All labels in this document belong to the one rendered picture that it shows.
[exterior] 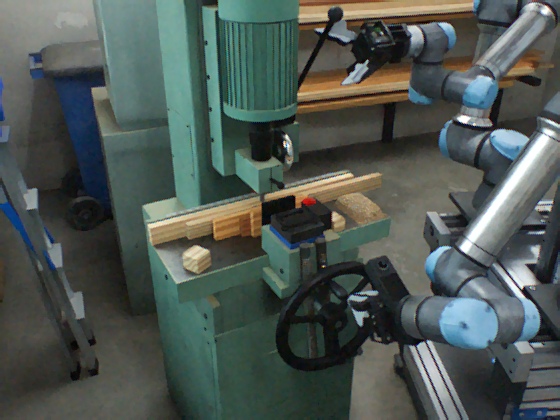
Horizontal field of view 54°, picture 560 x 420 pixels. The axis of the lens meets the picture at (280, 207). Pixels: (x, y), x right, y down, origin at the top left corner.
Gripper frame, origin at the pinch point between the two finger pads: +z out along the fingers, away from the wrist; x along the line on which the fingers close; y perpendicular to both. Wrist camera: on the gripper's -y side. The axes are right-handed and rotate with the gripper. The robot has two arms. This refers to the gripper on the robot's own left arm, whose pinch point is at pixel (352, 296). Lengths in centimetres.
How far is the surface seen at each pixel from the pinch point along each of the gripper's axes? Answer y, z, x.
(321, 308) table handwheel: 2.9, 11.1, -2.2
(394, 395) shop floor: 61, 77, 51
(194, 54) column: -63, 30, -8
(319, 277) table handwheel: -5.4, 3.2, -4.7
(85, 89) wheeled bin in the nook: -99, 188, -12
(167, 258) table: -16.6, 30.1, -28.5
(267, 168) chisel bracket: -31.1, 22.7, -0.8
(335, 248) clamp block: -8.9, 11.4, 5.4
